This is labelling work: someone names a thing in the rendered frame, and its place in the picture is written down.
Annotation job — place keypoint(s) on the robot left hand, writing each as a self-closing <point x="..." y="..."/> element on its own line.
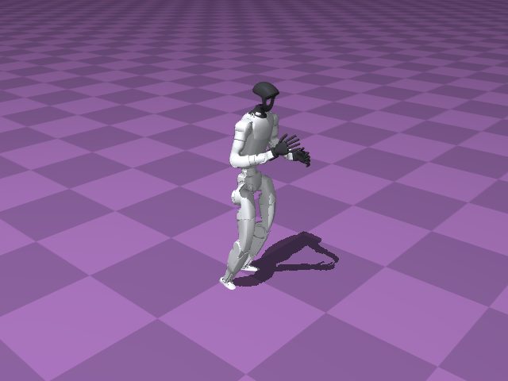
<point x="302" y="156"/>

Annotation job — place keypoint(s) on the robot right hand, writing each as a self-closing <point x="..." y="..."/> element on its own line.
<point x="282" y="147"/>

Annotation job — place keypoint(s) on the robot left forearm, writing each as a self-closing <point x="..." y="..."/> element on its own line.
<point x="288" y="156"/>

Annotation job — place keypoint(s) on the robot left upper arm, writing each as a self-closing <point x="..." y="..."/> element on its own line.
<point x="274" y="136"/>

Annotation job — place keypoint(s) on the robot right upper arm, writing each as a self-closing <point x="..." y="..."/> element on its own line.
<point x="243" y="129"/>

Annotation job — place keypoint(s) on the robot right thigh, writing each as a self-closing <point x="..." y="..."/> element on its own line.
<point x="246" y="216"/>

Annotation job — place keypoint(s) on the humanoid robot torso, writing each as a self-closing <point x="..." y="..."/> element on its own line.
<point x="256" y="143"/>

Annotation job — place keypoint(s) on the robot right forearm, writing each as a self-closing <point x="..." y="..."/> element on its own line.
<point x="248" y="161"/>

